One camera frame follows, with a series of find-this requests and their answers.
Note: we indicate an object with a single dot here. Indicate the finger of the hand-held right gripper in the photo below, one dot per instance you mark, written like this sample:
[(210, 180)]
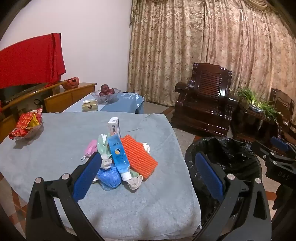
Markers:
[(279, 143), (260, 149)]

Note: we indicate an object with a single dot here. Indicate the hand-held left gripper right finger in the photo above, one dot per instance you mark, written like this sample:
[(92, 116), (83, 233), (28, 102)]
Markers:
[(209, 173)]

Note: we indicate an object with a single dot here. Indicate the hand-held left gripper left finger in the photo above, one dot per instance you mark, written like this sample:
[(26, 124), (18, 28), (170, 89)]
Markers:
[(86, 176)]

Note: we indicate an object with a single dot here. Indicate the blue plastic shoe cover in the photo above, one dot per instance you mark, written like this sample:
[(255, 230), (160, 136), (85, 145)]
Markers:
[(108, 177)]

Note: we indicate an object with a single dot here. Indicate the black-lined trash bin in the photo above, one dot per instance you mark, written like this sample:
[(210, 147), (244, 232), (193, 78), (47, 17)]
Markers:
[(231, 150)]

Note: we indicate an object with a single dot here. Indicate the pink face mask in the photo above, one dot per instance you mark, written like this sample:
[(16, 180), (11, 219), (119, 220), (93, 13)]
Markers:
[(91, 147)]

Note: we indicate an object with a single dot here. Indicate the green rubber glove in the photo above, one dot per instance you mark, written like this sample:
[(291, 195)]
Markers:
[(103, 144)]

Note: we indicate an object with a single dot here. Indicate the blue toothpaste tube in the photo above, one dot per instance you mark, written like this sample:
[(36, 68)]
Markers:
[(118, 154)]

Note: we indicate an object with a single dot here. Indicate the white medicine box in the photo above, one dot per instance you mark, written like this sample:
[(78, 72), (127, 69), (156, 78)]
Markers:
[(114, 128)]

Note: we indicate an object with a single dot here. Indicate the orange foam net sleeve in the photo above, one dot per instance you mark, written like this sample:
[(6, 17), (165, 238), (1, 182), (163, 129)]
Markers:
[(138, 157)]

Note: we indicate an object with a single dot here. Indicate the dark wooden side table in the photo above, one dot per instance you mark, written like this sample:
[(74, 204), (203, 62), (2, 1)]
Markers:
[(249, 122)]

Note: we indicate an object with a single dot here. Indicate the grey-blue table cloth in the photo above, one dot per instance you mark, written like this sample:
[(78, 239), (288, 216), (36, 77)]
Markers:
[(57, 150)]

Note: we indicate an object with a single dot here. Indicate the dark wooden armchair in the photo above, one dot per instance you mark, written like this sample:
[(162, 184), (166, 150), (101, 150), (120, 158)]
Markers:
[(208, 92), (283, 104)]

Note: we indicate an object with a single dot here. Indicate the green potted plant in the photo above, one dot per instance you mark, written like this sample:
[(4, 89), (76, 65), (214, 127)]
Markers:
[(252, 96)]

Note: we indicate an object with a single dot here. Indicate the glass snack bowl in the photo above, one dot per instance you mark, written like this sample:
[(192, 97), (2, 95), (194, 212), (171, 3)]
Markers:
[(32, 132)]

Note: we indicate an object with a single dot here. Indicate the yellow tissue box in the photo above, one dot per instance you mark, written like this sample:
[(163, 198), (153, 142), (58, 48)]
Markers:
[(89, 106)]

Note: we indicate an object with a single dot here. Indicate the yellow snack packet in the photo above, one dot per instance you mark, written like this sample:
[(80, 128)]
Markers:
[(34, 121)]

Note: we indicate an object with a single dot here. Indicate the glass fruit bowl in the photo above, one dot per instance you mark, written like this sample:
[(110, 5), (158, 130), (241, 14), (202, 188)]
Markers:
[(105, 98)]

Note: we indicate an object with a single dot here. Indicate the wooden cabinet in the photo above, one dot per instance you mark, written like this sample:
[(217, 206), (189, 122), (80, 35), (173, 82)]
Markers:
[(64, 98)]

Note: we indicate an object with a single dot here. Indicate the small red snack packet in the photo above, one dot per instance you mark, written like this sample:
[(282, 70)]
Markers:
[(18, 133)]

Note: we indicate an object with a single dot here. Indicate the blue tablecloth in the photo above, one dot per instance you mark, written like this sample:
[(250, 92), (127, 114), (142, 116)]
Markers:
[(124, 102)]

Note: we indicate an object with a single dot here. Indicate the large red snack packet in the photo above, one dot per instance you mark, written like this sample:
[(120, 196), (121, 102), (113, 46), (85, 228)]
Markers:
[(24, 120)]

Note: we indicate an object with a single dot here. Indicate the large red apple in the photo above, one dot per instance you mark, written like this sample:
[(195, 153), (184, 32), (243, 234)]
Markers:
[(104, 89)]

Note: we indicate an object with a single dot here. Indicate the small red apple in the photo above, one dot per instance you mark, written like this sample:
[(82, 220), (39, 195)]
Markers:
[(112, 91)]

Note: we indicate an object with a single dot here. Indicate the black television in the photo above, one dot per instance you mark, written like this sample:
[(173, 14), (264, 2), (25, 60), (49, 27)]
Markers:
[(16, 91)]

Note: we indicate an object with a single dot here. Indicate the red cloth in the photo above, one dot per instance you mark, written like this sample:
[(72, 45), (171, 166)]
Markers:
[(30, 60)]

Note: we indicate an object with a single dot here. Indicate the patterned beige curtain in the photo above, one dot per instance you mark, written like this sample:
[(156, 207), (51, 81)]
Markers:
[(196, 34)]

